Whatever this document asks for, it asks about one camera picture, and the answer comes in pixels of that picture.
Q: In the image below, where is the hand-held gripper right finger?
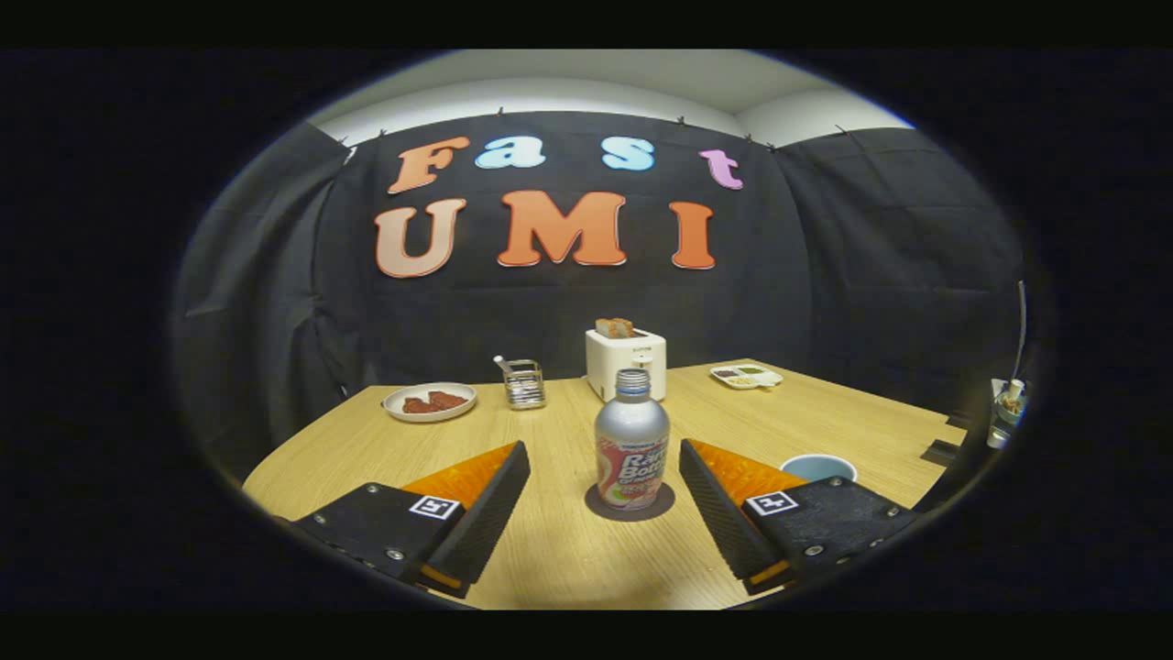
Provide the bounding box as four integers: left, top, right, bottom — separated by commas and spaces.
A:
678, 438, 920, 597

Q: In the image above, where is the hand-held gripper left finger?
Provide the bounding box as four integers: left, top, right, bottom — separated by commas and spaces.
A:
291, 440, 532, 601

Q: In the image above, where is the dark brown round coaster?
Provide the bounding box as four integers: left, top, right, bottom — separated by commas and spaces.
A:
585, 481, 676, 523

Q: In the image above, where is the white cup with handle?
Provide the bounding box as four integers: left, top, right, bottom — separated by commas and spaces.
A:
780, 453, 859, 484

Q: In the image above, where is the silver juice bottle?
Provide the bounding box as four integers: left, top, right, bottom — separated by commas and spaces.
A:
594, 368, 671, 512

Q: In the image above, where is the wooden table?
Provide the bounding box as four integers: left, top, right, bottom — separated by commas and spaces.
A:
243, 359, 968, 611

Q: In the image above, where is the white divided plate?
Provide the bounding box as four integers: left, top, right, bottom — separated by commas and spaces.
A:
709, 363, 784, 391

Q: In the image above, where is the white round plate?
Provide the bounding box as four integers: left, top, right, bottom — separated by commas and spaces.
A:
382, 381, 478, 424

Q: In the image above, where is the white toaster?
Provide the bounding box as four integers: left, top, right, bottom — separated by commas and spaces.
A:
586, 328, 667, 404

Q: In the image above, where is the black backdrop cloth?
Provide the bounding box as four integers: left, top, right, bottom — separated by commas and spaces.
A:
170, 110, 1027, 478

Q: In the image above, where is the small grey mounted device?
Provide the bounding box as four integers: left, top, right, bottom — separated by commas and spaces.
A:
988, 376, 1029, 450

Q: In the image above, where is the metal wire holder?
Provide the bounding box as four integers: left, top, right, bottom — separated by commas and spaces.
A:
493, 356, 547, 411

